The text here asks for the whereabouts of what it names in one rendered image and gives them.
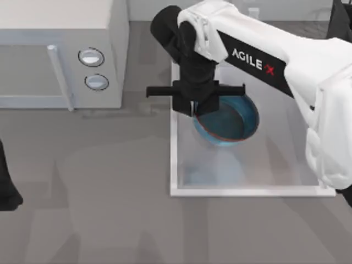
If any metal microwave door handle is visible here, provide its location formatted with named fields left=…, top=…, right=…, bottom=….
left=46, top=45, right=75, bottom=112

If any microwave oven door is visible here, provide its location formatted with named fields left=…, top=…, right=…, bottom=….
left=0, top=43, right=73, bottom=103

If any round microwave knob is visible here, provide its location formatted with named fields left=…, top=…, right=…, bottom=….
left=78, top=47, right=106, bottom=68
left=84, top=73, right=110, bottom=92

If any white sink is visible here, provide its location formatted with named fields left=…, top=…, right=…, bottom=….
left=169, top=59, right=337, bottom=197

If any pale microwave oven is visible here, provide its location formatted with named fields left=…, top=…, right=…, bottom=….
left=0, top=0, right=130, bottom=112

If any blue bowl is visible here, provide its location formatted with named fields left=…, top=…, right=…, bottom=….
left=192, top=96, right=260, bottom=148

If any dark upright object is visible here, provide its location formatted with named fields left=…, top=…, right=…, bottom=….
left=325, top=0, right=352, bottom=43

